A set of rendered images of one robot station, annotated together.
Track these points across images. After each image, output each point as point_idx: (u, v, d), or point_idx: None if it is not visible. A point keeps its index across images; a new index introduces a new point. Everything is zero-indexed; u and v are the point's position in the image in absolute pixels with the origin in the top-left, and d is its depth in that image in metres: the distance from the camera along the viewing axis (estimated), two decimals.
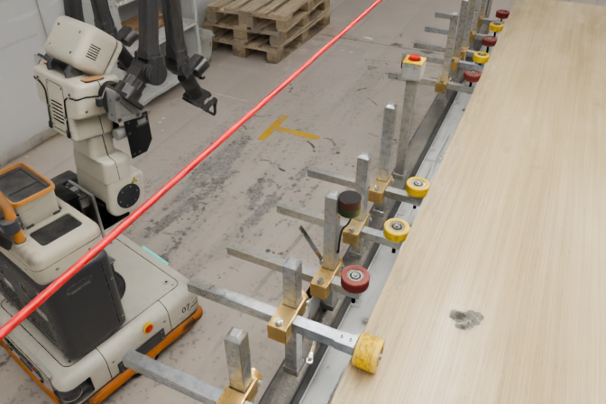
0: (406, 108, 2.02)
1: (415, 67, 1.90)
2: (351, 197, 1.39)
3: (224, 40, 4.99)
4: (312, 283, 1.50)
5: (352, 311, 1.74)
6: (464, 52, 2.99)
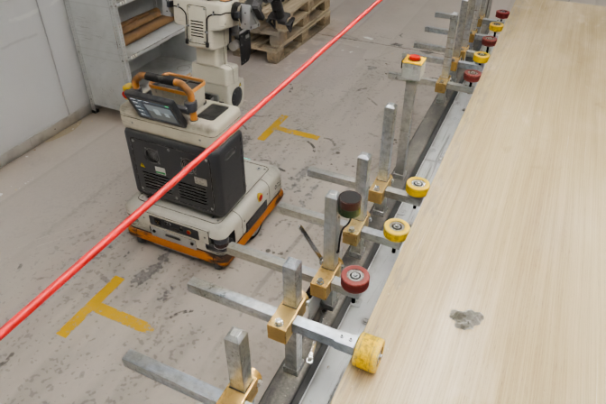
0: (406, 108, 2.02)
1: (415, 67, 1.90)
2: (351, 197, 1.39)
3: None
4: (312, 283, 1.50)
5: (352, 311, 1.74)
6: (464, 52, 2.99)
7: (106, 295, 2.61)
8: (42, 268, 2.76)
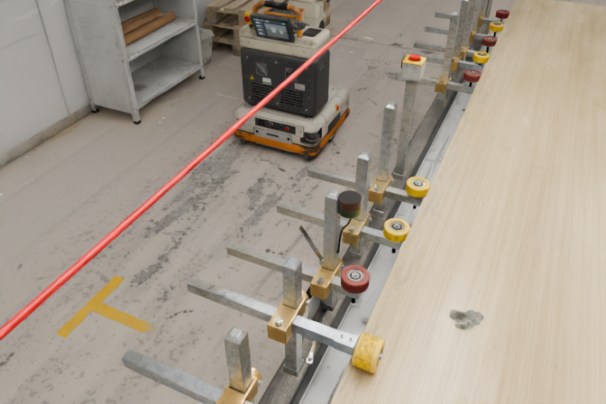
0: (406, 108, 2.02)
1: (415, 67, 1.90)
2: (351, 197, 1.39)
3: (224, 40, 4.99)
4: (312, 283, 1.50)
5: (352, 311, 1.74)
6: (464, 52, 2.99)
7: (106, 295, 2.61)
8: (42, 268, 2.76)
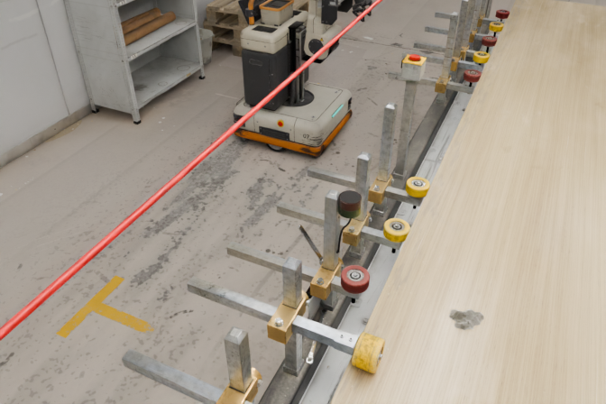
0: (406, 108, 2.02)
1: (415, 67, 1.90)
2: (351, 197, 1.39)
3: (224, 40, 4.99)
4: (312, 283, 1.50)
5: (352, 311, 1.74)
6: (464, 52, 2.99)
7: (106, 295, 2.61)
8: (42, 268, 2.76)
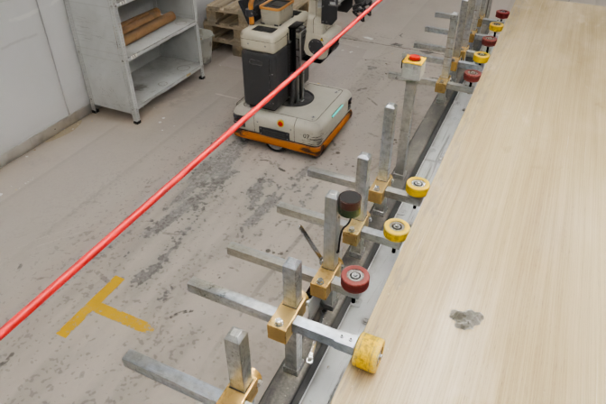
0: (406, 108, 2.02)
1: (415, 67, 1.90)
2: (351, 197, 1.39)
3: (224, 40, 4.99)
4: (312, 283, 1.50)
5: (352, 311, 1.74)
6: (464, 52, 2.99)
7: (106, 295, 2.61)
8: (42, 268, 2.76)
